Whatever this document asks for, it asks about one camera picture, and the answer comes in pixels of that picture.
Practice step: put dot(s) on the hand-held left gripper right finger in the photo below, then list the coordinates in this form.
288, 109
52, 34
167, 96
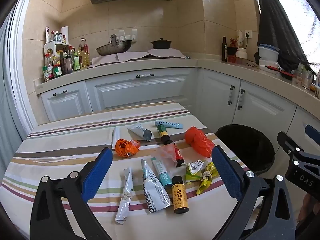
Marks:
227, 175

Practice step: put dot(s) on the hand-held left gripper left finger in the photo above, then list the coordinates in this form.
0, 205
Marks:
98, 175

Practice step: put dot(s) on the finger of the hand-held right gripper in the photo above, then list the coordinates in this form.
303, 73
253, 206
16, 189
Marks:
287, 146
312, 131

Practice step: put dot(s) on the yellow-green wrapper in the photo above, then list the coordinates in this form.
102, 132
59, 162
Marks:
206, 180

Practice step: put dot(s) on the black trash bin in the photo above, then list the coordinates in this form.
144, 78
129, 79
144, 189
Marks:
250, 150

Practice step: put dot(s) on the white and green wrapper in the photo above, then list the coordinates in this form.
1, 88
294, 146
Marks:
193, 170

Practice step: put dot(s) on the thin silver wrapper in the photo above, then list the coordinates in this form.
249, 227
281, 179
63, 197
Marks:
125, 200

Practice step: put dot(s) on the orange wrapper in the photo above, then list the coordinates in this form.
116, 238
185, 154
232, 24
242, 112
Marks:
126, 150

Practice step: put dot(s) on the white paper card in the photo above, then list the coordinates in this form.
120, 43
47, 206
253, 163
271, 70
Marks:
116, 136

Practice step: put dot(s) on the orange-red plastic bag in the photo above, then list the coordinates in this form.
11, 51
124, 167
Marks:
198, 141

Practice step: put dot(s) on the amber bottle yellow label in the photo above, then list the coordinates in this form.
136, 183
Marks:
180, 196

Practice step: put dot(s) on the red small bottle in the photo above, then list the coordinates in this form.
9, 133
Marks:
178, 153

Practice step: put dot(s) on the wide silver foil pouch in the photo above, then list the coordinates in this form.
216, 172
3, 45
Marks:
153, 195

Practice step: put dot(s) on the silver grey tube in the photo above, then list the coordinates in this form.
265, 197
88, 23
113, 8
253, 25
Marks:
138, 130

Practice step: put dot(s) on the teal and white tube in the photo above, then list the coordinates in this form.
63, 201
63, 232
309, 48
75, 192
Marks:
162, 173

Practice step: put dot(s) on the translucent orange-dotted plastic bag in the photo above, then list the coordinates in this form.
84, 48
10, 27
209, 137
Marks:
165, 155

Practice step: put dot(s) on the green bottle yellow band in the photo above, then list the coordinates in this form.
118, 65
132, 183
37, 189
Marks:
162, 131

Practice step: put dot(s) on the light blue tube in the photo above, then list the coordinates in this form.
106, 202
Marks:
168, 124

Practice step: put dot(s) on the striped tablecloth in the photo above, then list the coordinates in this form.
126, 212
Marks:
75, 135

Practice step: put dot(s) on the small clear glass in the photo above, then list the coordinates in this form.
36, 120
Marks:
297, 78

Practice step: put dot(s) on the white container red rim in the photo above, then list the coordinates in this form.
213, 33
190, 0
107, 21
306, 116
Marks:
268, 64

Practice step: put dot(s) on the white container blue rim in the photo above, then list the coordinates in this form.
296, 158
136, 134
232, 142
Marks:
268, 52

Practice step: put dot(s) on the white jar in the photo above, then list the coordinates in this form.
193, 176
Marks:
241, 55

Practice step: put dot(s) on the small red jar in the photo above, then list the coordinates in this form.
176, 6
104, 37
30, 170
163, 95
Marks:
232, 59

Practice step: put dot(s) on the black cup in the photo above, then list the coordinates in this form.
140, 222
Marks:
231, 51

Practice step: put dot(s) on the dark olive oil bottle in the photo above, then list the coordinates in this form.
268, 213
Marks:
224, 51

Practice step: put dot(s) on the group of condiment bottles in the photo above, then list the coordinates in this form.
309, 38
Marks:
67, 62

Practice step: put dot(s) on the red figurine packet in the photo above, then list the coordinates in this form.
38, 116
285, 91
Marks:
233, 42

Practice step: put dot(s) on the white packet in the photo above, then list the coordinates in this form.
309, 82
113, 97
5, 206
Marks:
240, 38

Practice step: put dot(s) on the dark hanging cloth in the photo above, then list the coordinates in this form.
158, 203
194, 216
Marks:
275, 17

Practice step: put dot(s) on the pale stove cover cloth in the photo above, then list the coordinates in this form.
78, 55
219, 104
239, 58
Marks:
130, 56

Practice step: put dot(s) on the steel wok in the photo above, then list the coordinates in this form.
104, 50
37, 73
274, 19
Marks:
112, 48

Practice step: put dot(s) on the white spice rack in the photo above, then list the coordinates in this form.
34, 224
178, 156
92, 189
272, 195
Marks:
53, 47

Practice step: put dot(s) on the black lidded pot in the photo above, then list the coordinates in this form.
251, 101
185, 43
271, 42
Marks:
161, 44

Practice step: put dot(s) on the paper towel roll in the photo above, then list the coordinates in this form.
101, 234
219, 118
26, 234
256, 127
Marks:
64, 33

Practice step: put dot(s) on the white wall socket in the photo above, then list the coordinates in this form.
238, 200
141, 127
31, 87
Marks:
248, 34

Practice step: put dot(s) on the white door frame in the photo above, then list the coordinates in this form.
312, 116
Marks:
17, 80

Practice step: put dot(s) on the white wall holder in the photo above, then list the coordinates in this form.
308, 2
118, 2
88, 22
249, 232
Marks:
127, 33

